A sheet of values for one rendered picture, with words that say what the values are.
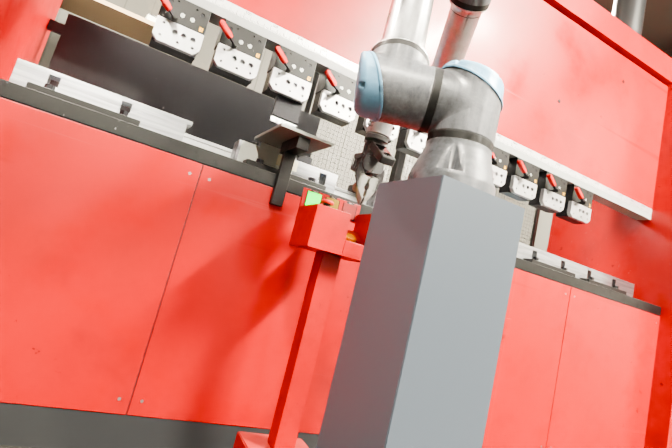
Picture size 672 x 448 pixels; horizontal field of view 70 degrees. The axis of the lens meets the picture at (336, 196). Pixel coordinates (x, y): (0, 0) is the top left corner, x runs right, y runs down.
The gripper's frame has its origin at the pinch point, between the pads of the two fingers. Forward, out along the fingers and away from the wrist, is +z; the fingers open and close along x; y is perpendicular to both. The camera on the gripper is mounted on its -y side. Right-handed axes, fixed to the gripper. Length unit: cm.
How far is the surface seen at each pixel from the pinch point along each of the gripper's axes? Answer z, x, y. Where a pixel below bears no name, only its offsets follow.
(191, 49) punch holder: -32, 58, 33
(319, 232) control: 12.9, 12.6, -6.3
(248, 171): 0.4, 30.7, 21.1
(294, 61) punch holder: -44, 24, 36
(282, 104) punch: -28, 23, 38
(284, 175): -1.9, 19.5, 20.0
